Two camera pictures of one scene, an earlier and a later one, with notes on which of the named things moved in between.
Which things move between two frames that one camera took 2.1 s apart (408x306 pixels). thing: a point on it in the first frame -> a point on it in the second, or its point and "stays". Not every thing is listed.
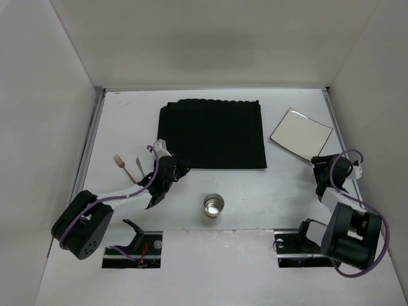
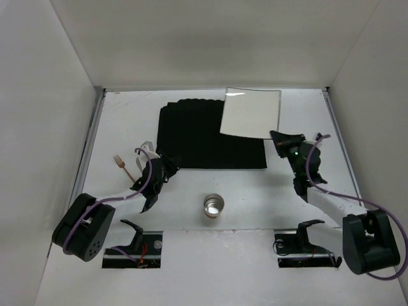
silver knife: (138, 163) stays
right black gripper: (320, 169) -> (292, 144)
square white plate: (301, 134) -> (250, 113)
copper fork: (121, 164) stays
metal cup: (213, 204) stays
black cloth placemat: (213, 134) stays
